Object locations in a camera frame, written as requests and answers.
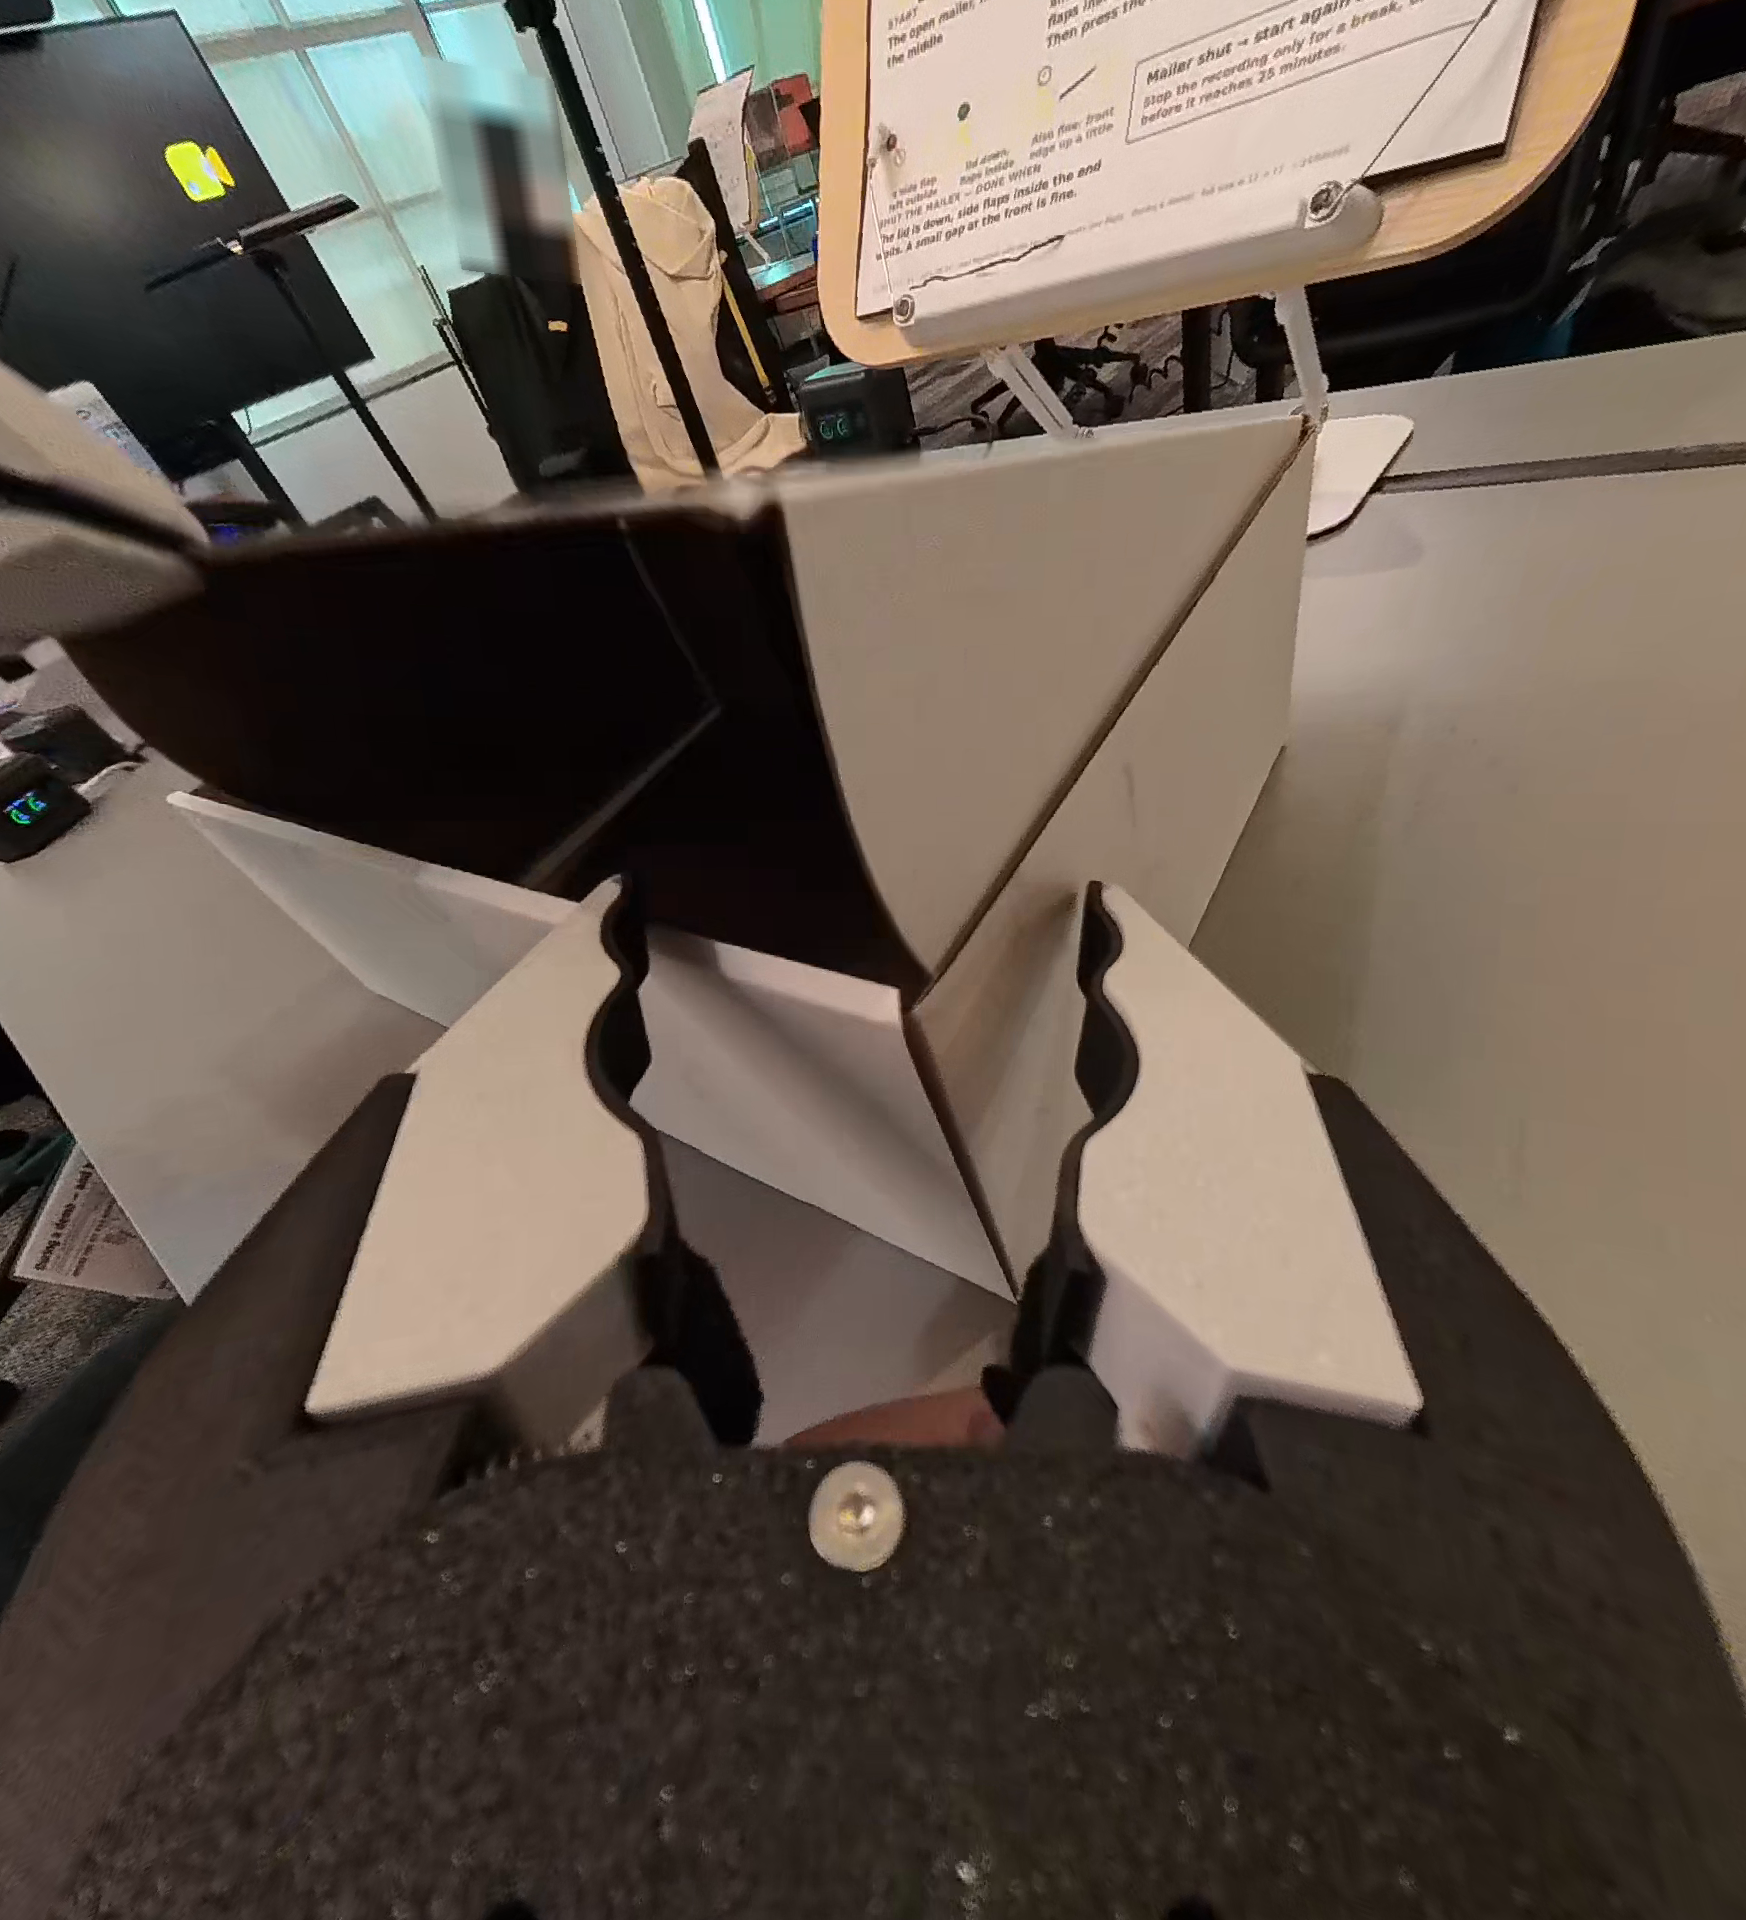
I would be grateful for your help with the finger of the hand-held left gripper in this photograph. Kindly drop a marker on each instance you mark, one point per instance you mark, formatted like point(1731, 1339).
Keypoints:
point(18, 412)
point(3, 570)

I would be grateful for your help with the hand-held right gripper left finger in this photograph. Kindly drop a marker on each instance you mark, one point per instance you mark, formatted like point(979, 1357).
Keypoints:
point(496, 1202)

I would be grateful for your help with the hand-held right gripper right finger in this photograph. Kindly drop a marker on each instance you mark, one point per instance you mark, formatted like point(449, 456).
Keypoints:
point(1234, 1202)

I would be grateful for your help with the white cardboard mailer box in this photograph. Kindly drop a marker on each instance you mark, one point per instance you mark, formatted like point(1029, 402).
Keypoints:
point(993, 630)

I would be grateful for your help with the black monitor screen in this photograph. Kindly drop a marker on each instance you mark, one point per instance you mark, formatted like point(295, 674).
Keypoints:
point(49, 270)

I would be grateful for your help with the small black device green display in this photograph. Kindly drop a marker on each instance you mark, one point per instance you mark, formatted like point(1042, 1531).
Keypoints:
point(18, 820)
point(850, 412)

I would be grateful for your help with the printed paper sheet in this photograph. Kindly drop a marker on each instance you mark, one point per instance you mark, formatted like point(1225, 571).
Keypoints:
point(92, 1231)

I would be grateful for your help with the black bag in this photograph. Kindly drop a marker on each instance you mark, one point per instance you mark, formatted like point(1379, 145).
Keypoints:
point(513, 391)

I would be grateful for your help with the black tripod pole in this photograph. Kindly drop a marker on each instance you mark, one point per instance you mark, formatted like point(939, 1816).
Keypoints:
point(617, 240)

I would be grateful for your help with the beige hoodie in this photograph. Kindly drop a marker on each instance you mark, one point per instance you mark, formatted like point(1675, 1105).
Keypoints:
point(662, 331)

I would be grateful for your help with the white board stand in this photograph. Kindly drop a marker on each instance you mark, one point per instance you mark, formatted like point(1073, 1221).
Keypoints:
point(1352, 465)

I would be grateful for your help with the wooden instruction board with paper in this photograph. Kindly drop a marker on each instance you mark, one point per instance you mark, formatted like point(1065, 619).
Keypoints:
point(1112, 256)

